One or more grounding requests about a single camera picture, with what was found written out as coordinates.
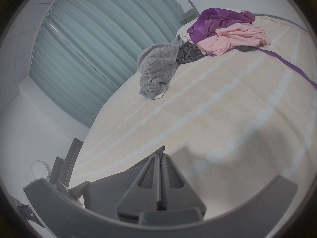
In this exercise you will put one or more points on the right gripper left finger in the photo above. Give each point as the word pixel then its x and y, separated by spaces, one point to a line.
pixel 143 199

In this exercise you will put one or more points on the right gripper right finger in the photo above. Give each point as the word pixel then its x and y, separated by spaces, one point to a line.
pixel 178 197

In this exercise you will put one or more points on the black T-shirt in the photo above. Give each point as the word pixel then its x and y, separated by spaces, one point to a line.
pixel 109 190

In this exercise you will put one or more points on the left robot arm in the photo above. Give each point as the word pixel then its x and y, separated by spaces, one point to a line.
pixel 71 199

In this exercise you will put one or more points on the bed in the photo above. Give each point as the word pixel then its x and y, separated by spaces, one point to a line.
pixel 223 120

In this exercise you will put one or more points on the black chest of drawers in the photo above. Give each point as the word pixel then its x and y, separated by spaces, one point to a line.
pixel 69 157

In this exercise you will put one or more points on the round white mirror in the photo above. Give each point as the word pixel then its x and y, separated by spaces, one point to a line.
pixel 40 168

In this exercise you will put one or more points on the grey garment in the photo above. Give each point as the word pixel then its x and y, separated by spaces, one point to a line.
pixel 156 63

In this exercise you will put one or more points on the blue-green curtain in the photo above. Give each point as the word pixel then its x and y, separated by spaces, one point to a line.
pixel 111 13
pixel 69 78

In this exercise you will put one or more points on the black shiny garment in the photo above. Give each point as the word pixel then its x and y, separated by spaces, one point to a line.
pixel 188 53

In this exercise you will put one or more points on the pink garment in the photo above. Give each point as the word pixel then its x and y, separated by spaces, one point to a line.
pixel 223 42

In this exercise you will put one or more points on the white printed pillow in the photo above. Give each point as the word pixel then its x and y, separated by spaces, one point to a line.
pixel 183 32

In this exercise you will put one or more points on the purple garment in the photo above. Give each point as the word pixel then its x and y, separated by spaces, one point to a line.
pixel 210 21

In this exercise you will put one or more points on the grey bedside table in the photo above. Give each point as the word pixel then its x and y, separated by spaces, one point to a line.
pixel 190 16

